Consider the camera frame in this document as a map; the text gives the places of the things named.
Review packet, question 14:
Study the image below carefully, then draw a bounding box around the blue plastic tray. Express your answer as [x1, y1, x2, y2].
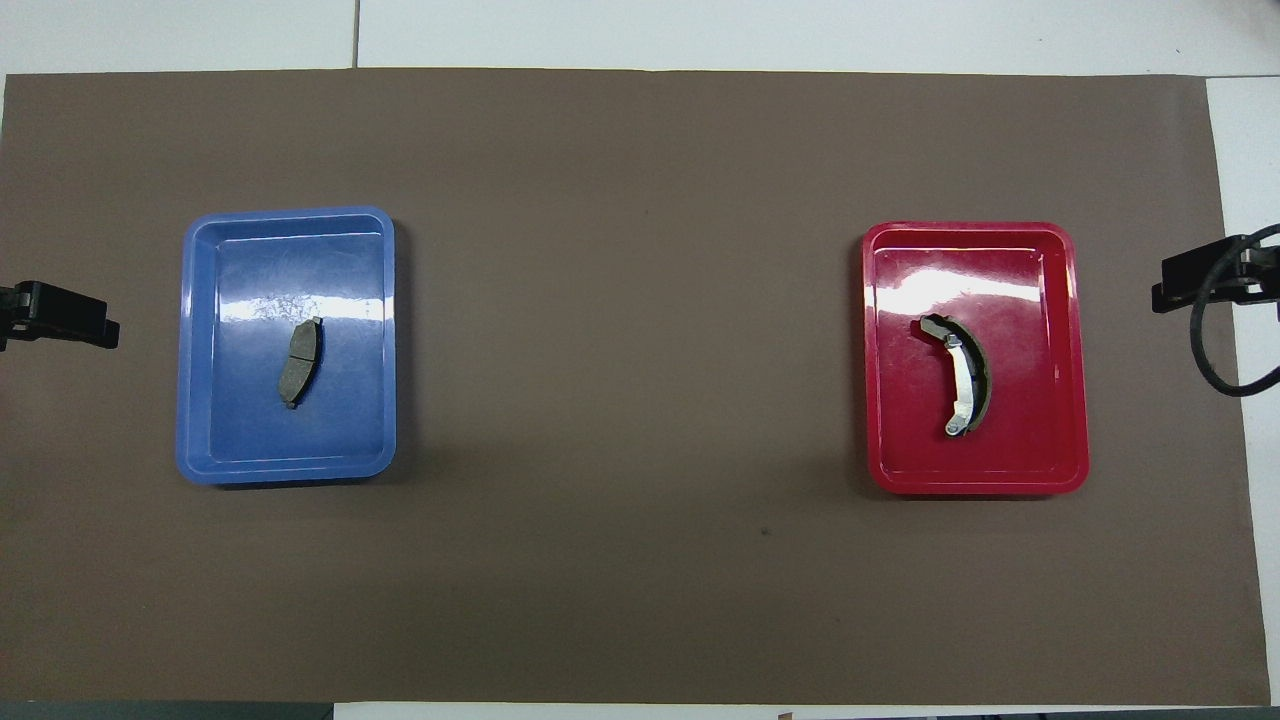
[176, 206, 398, 487]

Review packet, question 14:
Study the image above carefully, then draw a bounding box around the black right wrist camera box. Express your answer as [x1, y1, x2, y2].
[1151, 235, 1280, 314]

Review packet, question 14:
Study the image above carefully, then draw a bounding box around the brown table mat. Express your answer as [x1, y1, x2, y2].
[0, 68, 1271, 706]

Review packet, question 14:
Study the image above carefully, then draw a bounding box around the black camera cable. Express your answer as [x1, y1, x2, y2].
[1188, 224, 1280, 398]

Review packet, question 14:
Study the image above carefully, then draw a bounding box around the curved brake shoe white rib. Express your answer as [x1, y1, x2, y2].
[920, 313, 992, 438]

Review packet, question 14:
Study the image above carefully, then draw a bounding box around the red plastic tray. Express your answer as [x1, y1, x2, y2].
[862, 221, 1090, 497]

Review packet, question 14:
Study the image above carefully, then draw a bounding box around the grey brake pad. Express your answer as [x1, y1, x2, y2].
[276, 316, 325, 410]

